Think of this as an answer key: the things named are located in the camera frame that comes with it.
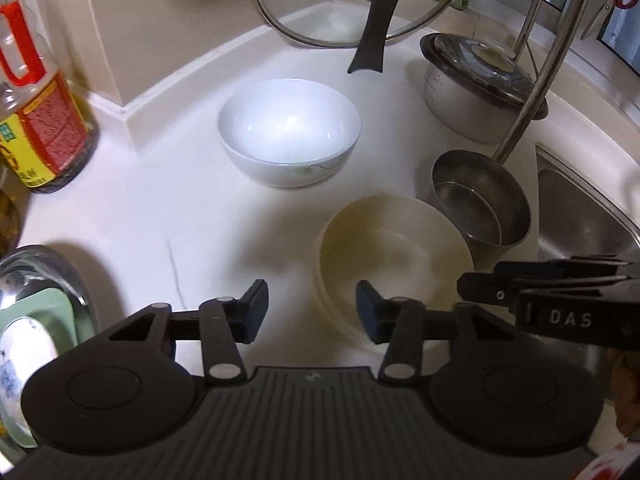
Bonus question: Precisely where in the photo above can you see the large stainless steel plate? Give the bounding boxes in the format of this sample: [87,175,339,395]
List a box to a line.
[1,245,99,467]

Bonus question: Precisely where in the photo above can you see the person right hand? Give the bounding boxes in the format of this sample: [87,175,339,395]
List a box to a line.
[608,349,639,437]

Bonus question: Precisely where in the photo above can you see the white ceramic bowl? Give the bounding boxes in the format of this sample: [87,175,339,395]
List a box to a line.
[217,78,362,188]

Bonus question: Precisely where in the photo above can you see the stainless steel bowl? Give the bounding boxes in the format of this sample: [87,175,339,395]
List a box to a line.
[426,150,532,269]

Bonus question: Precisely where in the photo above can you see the metal rack pole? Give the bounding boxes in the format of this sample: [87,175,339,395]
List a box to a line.
[492,0,588,165]

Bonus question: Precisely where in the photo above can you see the green square plate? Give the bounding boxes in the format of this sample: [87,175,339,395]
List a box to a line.
[1,288,78,448]

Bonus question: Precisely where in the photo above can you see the beige plastic bowl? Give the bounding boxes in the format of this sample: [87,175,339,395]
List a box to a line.
[312,194,474,354]

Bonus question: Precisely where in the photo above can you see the stainless steel sink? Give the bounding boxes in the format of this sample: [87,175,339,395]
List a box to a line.
[534,142,640,386]

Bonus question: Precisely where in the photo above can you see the soy sauce bottle red handle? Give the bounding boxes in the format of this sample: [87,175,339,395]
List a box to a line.
[1,0,98,194]

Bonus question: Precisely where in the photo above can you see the blue patterned white dish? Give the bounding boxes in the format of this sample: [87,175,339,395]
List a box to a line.
[1,316,58,419]

